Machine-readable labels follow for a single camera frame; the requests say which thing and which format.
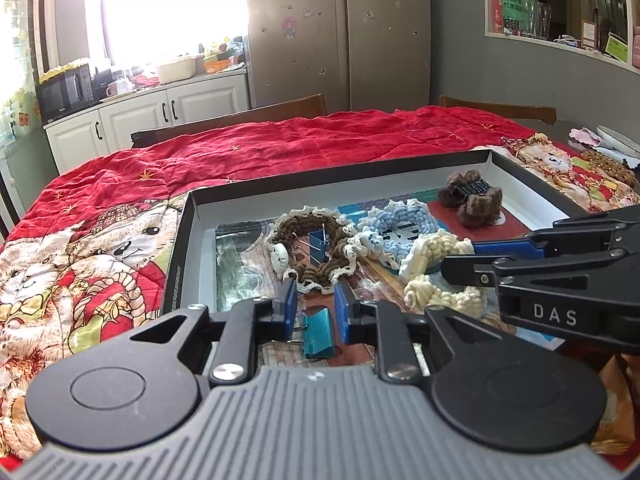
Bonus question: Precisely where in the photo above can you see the brown crochet scrunchie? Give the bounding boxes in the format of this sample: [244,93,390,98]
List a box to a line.
[265,206,358,295]

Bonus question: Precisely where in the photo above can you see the teal binder clip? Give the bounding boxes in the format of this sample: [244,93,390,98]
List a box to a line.
[299,306,336,360]

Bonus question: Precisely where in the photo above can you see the brown furry hair claw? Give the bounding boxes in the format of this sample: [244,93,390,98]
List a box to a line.
[437,170,503,229]

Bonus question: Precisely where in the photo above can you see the light blue yarn scrunchie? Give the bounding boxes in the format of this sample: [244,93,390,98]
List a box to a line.
[357,198,440,270]

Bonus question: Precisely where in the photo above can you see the blue binder clip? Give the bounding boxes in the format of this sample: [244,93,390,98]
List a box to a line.
[307,229,330,264]

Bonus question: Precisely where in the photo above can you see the black shallow box tray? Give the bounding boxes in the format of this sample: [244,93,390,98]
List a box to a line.
[162,148,578,367]

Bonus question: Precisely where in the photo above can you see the cream yarn scrunchie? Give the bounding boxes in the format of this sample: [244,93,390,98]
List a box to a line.
[398,229,487,318]

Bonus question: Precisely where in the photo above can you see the brown knitted scrunchie side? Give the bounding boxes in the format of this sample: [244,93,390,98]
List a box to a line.
[579,150,638,188]

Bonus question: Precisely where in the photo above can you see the wooden chair right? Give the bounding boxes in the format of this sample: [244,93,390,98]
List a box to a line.
[438,96,558,126]

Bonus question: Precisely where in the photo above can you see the wooden chair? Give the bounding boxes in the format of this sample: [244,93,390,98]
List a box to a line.
[438,96,558,126]
[131,93,328,148]

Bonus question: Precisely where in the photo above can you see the white plate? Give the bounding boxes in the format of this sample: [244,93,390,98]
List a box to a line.
[597,126,640,158]

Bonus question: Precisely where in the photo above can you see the wooden chair back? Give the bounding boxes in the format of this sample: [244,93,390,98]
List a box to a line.
[131,93,328,148]

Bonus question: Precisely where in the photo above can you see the red bear print quilt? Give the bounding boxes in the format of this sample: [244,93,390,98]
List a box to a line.
[1,106,639,469]

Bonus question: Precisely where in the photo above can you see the white kitchen cabinet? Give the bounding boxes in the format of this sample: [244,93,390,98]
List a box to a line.
[44,66,250,174]

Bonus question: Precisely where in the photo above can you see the steel double door refrigerator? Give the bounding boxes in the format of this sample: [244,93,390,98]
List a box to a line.
[246,0,431,112]

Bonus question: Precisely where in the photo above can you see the black microwave oven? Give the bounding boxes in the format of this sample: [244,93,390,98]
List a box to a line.
[36,63,98,124]

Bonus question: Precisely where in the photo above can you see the white wall shelf unit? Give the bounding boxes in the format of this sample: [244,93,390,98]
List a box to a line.
[484,0,639,74]

